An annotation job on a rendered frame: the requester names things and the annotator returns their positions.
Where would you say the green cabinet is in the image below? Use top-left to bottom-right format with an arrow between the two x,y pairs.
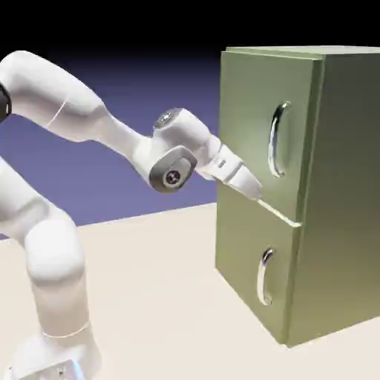
214,45 -> 380,349

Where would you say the long curved silver handle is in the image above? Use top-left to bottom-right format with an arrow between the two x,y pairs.
267,101 -> 292,179

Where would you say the short curved silver handle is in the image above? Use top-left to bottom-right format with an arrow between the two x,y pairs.
256,248 -> 275,307

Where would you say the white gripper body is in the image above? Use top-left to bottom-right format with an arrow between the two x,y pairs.
227,165 -> 263,202

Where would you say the large green cabinet door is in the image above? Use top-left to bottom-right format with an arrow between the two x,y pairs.
217,50 -> 325,224

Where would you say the small green cabinet door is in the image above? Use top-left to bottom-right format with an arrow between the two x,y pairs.
214,183 -> 303,347

